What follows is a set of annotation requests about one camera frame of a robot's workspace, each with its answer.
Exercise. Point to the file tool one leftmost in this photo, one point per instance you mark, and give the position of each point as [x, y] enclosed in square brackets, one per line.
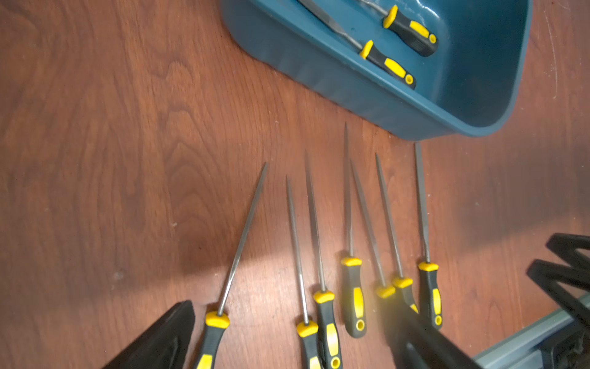
[217, 322]

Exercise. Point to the file tool two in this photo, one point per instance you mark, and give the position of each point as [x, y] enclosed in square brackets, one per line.
[307, 329]

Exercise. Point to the file tool four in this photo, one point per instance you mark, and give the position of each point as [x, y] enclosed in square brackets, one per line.
[354, 304]

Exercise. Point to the file tool six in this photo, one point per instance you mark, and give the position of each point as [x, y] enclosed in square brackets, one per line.
[402, 284]

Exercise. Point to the file tool seven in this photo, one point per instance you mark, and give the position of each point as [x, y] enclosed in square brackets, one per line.
[430, 300]

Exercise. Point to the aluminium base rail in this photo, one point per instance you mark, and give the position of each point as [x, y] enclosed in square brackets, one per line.
[555, 341]

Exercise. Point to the file tool five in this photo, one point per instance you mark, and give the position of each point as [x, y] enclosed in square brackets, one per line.
[384, 291]

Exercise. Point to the teal plastic storage bin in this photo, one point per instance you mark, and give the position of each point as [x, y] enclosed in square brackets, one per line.
[468, 86]

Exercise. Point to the file tool ten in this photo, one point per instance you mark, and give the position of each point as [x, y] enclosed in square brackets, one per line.
[368, 51]

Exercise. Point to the file tool three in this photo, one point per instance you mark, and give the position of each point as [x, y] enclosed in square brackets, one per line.
[324, 297]

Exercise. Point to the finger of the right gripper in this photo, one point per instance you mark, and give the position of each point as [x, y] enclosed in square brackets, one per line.
[548, 277]
[567, 247]

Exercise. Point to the file tool eleven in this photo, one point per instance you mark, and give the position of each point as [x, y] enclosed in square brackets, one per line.
[413, 33]

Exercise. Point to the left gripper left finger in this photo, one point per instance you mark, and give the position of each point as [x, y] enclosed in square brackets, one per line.
[164, 344]

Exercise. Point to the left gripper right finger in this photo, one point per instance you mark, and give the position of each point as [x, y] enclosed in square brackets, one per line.
[414, 343]

